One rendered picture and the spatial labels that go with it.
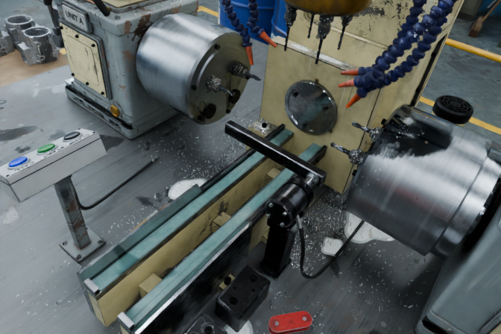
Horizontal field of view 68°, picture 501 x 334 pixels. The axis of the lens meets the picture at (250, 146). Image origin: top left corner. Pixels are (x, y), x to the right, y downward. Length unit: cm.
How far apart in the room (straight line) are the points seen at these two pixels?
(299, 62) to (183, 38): 28
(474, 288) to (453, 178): 19
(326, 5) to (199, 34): 34
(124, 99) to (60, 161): 41
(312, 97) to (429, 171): 37
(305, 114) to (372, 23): 27
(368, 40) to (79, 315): 86
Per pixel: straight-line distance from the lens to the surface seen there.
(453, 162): 70
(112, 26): 100
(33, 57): 308
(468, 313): 80
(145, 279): 81
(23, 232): 100
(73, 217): 84
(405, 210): 70
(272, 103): 103
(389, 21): 95
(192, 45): 90
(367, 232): 100
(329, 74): 90
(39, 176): 73
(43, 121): 131
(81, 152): 75
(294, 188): 69
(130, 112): 112
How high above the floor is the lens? 153
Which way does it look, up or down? 40 degrees down
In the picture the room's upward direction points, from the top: 7 degrees clockwise
